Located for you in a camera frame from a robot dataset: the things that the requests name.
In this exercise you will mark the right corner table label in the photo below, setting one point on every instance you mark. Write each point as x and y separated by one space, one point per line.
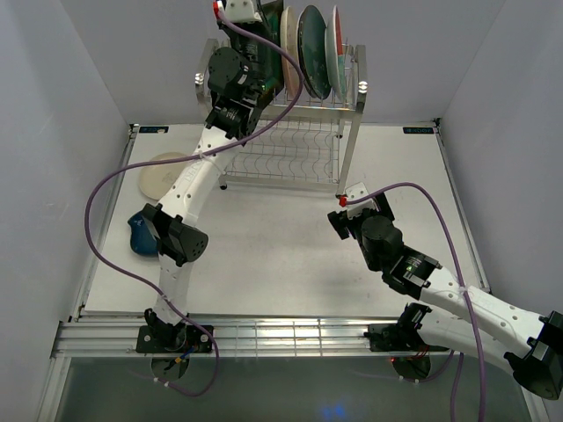
418 130

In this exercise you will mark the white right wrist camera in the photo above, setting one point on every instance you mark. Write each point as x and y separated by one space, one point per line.
354 200

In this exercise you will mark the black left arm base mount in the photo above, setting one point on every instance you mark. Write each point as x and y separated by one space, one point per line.
176 340

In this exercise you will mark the corner table label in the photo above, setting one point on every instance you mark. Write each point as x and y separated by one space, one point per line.
153 129
418 130

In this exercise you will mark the left corner table label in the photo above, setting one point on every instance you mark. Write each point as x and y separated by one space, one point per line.
153 129

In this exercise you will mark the dark blue leaf-shaped dish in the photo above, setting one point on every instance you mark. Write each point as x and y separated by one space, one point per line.
141 241

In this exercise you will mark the two-tier steel dish rack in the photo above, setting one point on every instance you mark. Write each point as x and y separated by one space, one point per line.
312 146

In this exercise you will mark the cream and pink plate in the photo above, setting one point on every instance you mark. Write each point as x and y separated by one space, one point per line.
288 41

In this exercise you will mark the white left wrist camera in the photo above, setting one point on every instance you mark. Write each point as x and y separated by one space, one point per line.
239 11

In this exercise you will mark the cream round plate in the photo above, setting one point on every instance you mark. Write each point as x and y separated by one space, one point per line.
155 181

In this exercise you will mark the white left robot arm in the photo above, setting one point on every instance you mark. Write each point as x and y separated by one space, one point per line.
243 79

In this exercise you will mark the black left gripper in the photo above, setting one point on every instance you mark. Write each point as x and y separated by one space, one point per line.
260 27

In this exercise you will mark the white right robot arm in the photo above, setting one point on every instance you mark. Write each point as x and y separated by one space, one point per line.
445 312

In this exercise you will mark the red and teal floral plate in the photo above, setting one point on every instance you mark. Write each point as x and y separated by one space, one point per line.
335 55

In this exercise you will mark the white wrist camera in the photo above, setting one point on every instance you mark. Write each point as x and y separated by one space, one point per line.
354 200
239 11

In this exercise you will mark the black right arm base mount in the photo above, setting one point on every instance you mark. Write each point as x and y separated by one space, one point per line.
393 338

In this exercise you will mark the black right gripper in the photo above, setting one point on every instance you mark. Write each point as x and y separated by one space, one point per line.
345 225

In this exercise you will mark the dark teal floral plate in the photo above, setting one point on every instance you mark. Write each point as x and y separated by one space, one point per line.
311 52

